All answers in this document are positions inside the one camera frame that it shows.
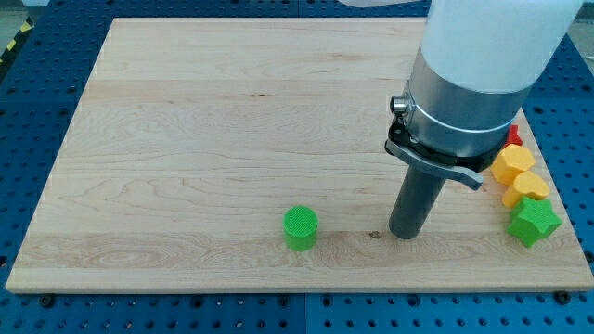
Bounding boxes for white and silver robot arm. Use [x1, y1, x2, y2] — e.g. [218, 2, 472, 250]
[385, 0, 583, 190]

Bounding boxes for green cylinder block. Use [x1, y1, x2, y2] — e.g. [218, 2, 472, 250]
[283, 206, 318, 251]

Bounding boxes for light wooden board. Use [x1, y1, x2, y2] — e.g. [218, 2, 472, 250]
[6, 18, 593, 294]

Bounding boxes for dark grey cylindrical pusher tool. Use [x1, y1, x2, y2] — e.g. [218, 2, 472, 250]
[389, 167, 445, 239]

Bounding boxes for yellow hexagon block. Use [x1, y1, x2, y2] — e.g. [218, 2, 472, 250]
[490, 144, 536, 186]

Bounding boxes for red block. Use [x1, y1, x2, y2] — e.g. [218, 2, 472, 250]
[504, 124, 523, 148]

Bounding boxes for yellow heart block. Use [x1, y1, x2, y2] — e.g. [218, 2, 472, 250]
[502, 171, 550, 208]

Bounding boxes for green star block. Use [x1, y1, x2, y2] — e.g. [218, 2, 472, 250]
[506, 196, 562, 248]

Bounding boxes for black bolt left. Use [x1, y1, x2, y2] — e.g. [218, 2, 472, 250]
[38, 294, 55, 308]

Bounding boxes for black bolt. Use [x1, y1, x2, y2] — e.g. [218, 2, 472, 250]
[553, 291, 572, 305]
[38, 294, 55, 308]

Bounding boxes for black bolt right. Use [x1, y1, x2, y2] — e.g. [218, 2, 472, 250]
[553, 291, 572, 305]

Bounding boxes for yellow black hazard tape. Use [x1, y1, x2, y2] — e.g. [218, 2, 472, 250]
[1, 17, 34, 69]

